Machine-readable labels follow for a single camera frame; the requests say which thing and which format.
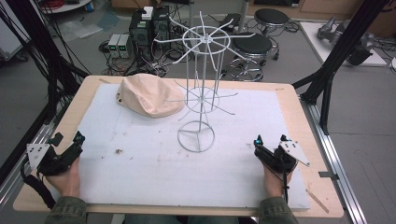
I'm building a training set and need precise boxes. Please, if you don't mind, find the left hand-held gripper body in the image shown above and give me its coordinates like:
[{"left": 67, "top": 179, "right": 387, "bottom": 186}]
[{"left": 26, "top": 140, "right": 84, "bottom": 177}]

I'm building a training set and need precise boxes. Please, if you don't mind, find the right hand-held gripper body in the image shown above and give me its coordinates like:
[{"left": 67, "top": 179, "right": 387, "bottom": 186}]
[{"left": 254, "top": 139, "right": 311, "bottom": 175}]

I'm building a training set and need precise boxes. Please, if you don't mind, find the white wire hat rack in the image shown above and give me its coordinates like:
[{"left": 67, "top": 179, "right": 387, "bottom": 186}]
[{"left": 153, "top": 10, "right": 257, "bottom": 154}]

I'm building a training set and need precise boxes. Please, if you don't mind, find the beige cap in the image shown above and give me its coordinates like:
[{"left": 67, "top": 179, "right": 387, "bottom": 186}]
[{"left": 116, "top": 73, "right": 187, "bottom": 119}]

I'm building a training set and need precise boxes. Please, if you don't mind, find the person's right hand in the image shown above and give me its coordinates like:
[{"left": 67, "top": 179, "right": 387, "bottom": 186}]
[{"left": 262, "top": 163, "right": 294, "bottom": 199}]

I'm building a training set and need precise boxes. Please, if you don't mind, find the person's left hand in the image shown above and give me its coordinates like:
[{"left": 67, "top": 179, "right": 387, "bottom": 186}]
[{"left": 45, "top": 157, "right": 81, "bottom": 198}]

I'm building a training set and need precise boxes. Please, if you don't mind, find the grey tape piece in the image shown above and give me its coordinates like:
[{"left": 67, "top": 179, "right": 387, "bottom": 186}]
[{"left": 318, "top": 171, "right": 340, "bottom": 181}]

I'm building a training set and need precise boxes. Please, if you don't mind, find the thin wooden stick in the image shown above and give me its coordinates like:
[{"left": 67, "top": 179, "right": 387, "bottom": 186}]
[{"left": 305, "top": 188, "right": 331, "bottom": 215}]

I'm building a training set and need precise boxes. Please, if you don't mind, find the white foam mat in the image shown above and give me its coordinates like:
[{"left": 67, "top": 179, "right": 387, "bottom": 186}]
[{"left": 75, "top": 82, "right": 312, "bottom": 211}]

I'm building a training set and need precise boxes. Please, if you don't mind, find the black round stool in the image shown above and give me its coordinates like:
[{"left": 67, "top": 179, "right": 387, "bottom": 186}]
[
  {"left": 228, "top": 32, "right": 280, "bottom": 83},
  {"left": 253, "top": 7, "right": 291, "bottom": 35}
]

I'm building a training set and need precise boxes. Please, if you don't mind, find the grey power supply box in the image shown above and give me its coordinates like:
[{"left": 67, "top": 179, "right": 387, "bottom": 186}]
[
  {"left": 118, "top": 34, "right": 134, "bottom": 60},
  {"left": 107, "top": 33, "right": 122, "bottom": 59}
]

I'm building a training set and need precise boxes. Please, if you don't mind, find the white floor platform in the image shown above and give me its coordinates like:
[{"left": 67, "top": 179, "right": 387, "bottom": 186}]
[{"left": 299, "top": 21, "right": 389, "bottom": 68}]

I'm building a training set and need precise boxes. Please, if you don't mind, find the grey robot device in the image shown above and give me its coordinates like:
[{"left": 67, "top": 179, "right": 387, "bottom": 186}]
[{"left": 317, "top": 16, "right": 375, "bottom": 67}]

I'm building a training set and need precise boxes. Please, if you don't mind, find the black computer tower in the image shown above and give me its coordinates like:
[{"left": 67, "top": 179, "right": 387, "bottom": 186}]
[
  {"left": 128, "top": 12, "right": 154, "bottom": 63},
  {"left": 151, "top": 5, "right": 173, "bottom": 52}
]

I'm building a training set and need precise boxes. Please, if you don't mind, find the white adapter box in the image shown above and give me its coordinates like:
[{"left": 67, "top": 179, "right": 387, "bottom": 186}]
[{"left": 141, "top": 6, "right": 155, "bottom": 21}]

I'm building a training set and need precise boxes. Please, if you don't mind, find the thin black cable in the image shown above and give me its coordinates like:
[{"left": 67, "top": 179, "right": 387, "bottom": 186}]
[{"left": 264, "top": 152, "right": 290, "bottom": 204}]

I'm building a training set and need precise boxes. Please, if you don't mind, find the black braided cable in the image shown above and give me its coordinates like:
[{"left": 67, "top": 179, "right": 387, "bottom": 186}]
[{"left": 20, "top": 157, "right": 58, "bottom": 210}]

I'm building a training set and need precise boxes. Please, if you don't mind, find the aluminium rail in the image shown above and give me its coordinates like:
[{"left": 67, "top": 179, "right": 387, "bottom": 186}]
[
  {"left": 299, "top": 94, "right": 369, "bottom": 224},
  {"left": 0, "top": 104, "right": 73, "bottom": 209}
]

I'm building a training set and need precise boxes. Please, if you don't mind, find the black metal frame stand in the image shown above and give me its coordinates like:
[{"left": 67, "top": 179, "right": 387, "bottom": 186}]
[
  {"left": 0, "top": 0, "right": 92, "bottom": 185},
  {"left": 291, "top": 0, "right": 392, "bottom": 136}
]

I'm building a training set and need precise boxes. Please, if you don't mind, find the tangle of floor cables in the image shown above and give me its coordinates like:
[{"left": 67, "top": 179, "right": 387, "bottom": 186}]
[{"left": 98, "top": 40, "right": 195, "bottom": 78}]

